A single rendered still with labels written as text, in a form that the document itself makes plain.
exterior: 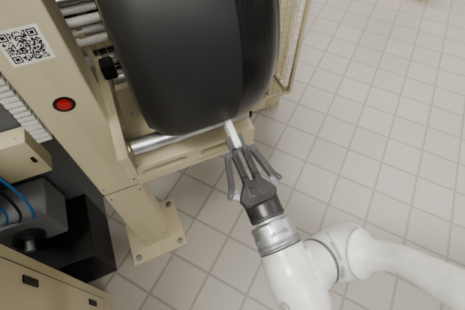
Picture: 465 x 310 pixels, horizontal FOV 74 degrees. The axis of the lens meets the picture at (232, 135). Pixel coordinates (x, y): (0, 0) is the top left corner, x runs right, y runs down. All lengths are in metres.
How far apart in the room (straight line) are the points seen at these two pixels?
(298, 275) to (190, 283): 1.03
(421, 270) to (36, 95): 0.78
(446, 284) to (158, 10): 0.55
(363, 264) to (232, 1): 0.55
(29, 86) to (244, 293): 1.24
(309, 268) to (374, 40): 2.35
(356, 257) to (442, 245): 1.27
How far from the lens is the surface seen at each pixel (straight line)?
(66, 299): 1.23
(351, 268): 0.71
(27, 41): 0.68
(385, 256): 0.69
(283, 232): 0.63
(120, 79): 1.02
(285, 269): 0.63
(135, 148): 0.83
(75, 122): 0.83
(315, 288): 0.65
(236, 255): 1.63
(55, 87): 0.75
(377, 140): 2.11
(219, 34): 0.51
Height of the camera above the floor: 1.58
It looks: 55 degrees down
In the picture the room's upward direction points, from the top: straight up
